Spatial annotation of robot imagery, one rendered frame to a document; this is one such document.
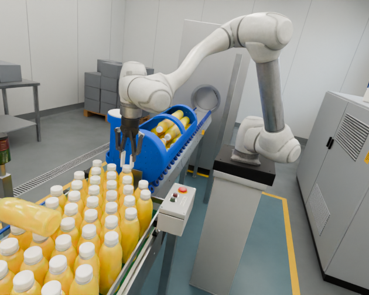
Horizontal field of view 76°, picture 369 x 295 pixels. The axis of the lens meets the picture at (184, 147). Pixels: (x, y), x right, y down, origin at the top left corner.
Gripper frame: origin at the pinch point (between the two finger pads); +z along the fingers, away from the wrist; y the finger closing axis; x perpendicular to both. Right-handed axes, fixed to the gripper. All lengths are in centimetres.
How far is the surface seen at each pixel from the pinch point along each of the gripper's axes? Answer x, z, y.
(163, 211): 18.5, 6.7, -24.0
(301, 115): -527, 49, -195
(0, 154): 27.9, -4.8, 35.0
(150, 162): -15.0, 5.9, -5.7
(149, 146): -15.0, -2.3, -3.9
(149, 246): 17.6, 25.8, -20.1
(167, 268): 11, 42, -28
